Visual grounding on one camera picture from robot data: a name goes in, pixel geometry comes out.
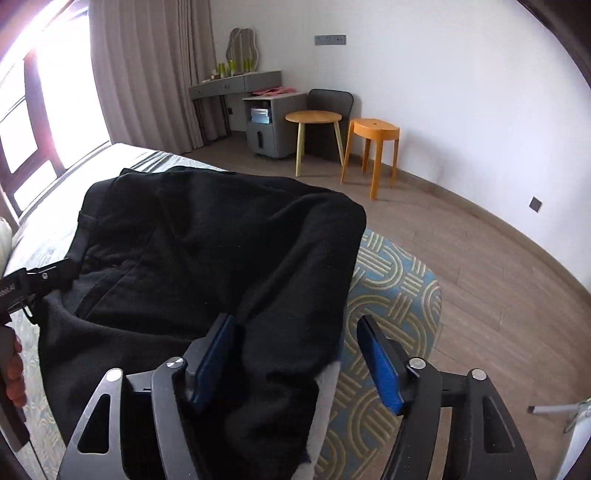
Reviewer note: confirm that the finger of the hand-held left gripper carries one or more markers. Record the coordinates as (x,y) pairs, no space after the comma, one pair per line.
(51,276)

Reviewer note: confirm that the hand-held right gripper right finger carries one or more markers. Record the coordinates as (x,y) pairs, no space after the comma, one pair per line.
(381,364)

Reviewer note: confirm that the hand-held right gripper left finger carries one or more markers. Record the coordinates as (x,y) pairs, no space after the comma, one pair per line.
(214,364)

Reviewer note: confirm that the black pants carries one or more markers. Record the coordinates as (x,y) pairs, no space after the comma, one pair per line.
(207,249)

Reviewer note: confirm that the person's left hand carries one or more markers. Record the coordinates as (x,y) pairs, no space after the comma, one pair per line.
(17,374)

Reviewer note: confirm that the bed with patterned bedspread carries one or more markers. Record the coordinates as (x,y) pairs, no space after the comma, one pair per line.
(392,295)

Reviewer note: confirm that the dark framed window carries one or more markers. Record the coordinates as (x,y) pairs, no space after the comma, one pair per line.
(60,92)

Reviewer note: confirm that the white stand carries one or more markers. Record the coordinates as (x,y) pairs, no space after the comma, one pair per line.
(577,443)

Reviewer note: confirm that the beige curtain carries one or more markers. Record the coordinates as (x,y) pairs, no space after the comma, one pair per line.
(147,69)

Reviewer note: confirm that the orange stool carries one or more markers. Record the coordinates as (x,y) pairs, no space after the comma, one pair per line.
(371,127)

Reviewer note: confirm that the grey bedside cabinet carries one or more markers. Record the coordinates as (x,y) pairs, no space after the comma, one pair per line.
(277,134)

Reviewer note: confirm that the round wooden side table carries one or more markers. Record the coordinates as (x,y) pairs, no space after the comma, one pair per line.
(311,116)

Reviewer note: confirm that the green bottle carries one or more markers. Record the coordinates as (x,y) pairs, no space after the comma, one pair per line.
(249,65)
(224,69)

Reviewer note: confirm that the black chair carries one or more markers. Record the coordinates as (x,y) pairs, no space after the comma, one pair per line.
(330,99)

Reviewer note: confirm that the grey vanity desk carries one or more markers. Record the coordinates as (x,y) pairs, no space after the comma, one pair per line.
(240,83)

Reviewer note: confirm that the pink cloth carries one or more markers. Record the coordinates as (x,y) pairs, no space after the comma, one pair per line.
(274,91)

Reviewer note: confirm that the wavy edged mirror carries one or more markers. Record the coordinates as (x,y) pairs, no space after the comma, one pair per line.
(242,44)

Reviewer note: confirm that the grey wall socket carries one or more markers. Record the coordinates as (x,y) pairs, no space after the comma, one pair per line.
(536,204)

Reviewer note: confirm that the grey wall switch plate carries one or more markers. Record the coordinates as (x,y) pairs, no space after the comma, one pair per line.
(330,40)

